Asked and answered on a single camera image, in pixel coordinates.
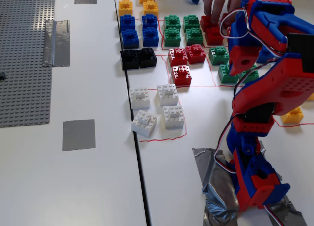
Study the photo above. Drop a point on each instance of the blue and red gripper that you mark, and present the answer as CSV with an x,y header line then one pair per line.
x,y
241,62

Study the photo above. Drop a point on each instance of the person's hand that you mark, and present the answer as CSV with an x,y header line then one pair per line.
x,y
220,3

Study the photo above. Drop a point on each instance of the white lego block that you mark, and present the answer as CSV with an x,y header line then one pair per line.
x,y
144,124
173,117
167,95
139,99

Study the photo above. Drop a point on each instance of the grey tape strip on baseplate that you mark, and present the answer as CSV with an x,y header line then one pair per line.
x,y
57,43

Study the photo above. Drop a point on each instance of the grey tape marker square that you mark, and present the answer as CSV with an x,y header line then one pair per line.
x,y
78,135

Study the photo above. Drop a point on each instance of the red lego block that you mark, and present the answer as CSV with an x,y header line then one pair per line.
x,y
195,54
213,37
181,76
177,57
204,22

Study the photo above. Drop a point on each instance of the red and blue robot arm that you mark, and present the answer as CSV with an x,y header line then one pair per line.
x,y
289,83

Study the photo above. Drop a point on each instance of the crumpled grey duct tape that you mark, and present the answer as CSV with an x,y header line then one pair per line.
x,y
216,194

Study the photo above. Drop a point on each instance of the grey lego baseplate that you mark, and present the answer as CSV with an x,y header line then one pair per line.
x,y
22,52

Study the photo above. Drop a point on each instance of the blue lego block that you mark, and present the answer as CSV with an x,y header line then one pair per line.
x,y
127,22
149,22
130,39
150,37
263,57

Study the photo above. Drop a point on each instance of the black lego block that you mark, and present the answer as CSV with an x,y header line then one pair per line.
x,y
147,58
130,60

